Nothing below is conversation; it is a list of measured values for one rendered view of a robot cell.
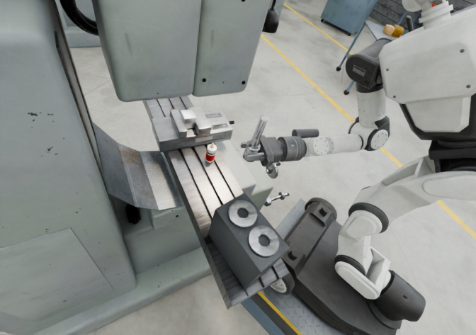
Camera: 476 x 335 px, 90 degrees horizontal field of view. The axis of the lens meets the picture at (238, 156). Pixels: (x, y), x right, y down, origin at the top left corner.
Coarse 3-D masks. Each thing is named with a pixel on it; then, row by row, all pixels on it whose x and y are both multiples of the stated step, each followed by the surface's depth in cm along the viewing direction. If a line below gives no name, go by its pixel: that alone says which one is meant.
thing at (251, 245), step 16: (224, 208) 73; (240, 208) 74; (256, 208) 76; (224, 224) 71; (240, 224) 70; (256, 224) 72; (224, 240) 76; (240, 240) 68; (256, 240) 68; (272, 240) 69; (224, 256) 81; (240, 256) 70; (256, 256) 66; (272, 256) 67; (240, 272) 74; (256, 272) 65
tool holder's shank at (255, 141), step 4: (264, 116) 70; (260, 120) 69; (264, 120) 69; (260, 124) 70; (264, 124) 70; (256, 128) 72; (260, 128) 71; (256, 132) 73; (260, 132) 72; (256, 136) 73; (260, 136) 73; (252, 140) 75; (256, 140) 74; (252, 144) 76; (256, 144) 75
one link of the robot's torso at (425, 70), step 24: (408, 24) 73; (432, 24) 57; (456, 24) 51; (384, 48) 66; (408, 48) 59; (432, 48) 54; (456, 48) 50; (384, 72) 66; (408, 72) 61; (432, 72) 56; (456, 72) 52; (408, 96) 63; (432, 96) 58; (456, 96) 55; (408, 120) 70; (432, 120) 62; (456, 120) 57; (456, 144) 64
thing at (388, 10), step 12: (384, 0) 689; (396, 0) 663; (456, 0) 559; (468, 0) 542; (372, 12) 724; (384, 12) 696; (396, 12) 668; (408, 12) 645; (384, 24) 703; (420, 24) 628
